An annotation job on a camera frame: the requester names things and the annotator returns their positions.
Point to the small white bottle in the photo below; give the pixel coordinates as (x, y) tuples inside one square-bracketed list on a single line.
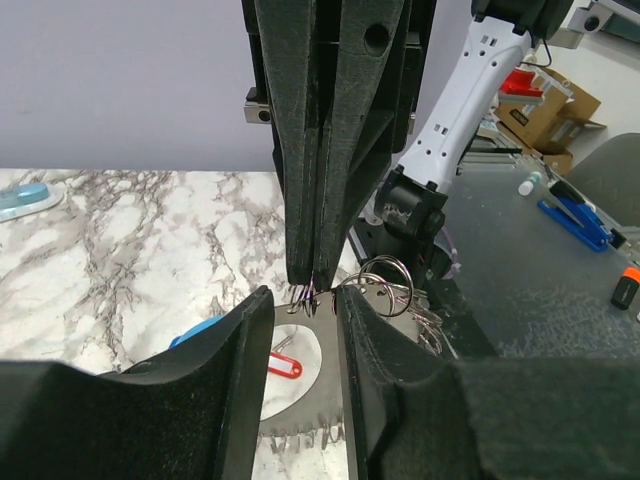
[(528, 185)]

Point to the cardboard box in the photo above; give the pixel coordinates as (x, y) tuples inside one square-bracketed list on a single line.
[(548, 129)]

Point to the red key tag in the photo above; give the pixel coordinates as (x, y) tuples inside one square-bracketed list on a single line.
[(284, 366)]

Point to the blue stapler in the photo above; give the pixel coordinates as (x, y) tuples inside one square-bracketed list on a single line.
[(569, 209)]

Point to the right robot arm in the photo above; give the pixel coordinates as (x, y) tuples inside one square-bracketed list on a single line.
[(409, 187)]

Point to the metal keyring holder blue handle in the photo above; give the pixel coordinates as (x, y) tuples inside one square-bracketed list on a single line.
[(309, 409)]

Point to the orange black marker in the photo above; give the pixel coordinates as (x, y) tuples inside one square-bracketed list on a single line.
[(626, 289)]

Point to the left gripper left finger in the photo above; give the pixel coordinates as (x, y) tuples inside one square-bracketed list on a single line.
[(190, 412)]

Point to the blue packaged toothbrush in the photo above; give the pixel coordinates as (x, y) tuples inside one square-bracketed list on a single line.
[(27, 199)]

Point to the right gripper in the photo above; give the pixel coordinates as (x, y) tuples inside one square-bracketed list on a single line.
[(342, 70)]

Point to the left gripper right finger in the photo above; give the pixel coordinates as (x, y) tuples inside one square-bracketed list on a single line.
[(411, 415)]

